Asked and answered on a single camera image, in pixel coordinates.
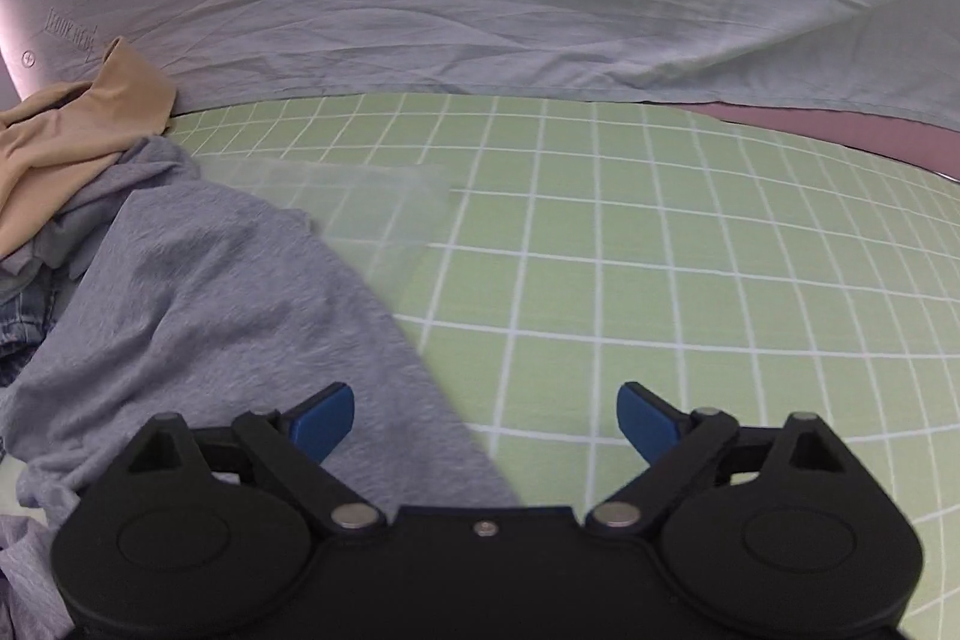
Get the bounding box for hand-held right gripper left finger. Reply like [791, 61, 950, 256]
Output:
[124, 383, 388, 531]

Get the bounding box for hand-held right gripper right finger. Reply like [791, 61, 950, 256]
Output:
[586, 383, 856, 531]

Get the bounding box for grey shirt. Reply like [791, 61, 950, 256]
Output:
[0, 136, 524, 640]

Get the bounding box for clear plastic sheet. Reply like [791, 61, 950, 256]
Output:
[201, 154, 449, 310]

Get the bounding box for blue denim jeans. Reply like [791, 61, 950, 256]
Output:
[0, 269, 74, 386]

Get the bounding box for pink bed sheet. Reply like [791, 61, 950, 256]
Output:
[675, 100, 960, 182]

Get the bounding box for beige garment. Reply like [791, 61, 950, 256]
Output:
[0, 37, 178, 262]

